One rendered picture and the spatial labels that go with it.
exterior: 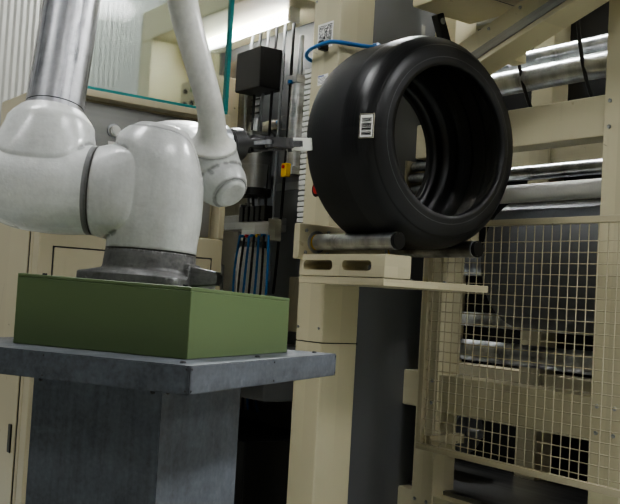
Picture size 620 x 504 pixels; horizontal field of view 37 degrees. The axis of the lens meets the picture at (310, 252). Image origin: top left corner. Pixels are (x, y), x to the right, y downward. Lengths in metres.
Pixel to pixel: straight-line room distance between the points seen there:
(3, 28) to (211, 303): 4.38
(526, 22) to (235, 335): 1.55
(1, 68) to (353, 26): 3.20
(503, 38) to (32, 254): 1.45
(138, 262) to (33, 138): 0.27
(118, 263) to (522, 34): 1.57
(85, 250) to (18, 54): 3.30
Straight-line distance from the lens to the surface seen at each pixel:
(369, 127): 2.27
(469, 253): 2.51
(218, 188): 1.89
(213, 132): 1.90
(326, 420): 2.68
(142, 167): 1.55
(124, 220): 1.55
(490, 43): 2.84
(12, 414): 2.63
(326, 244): 2.51
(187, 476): 1.54
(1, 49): 5.66
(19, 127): 1.63
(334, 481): 2.73
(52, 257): 2.52
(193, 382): 1.28
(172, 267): 1.54
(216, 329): 1.44
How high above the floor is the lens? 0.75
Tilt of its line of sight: 3 degrees up
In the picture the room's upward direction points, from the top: 3 degrees clockwise
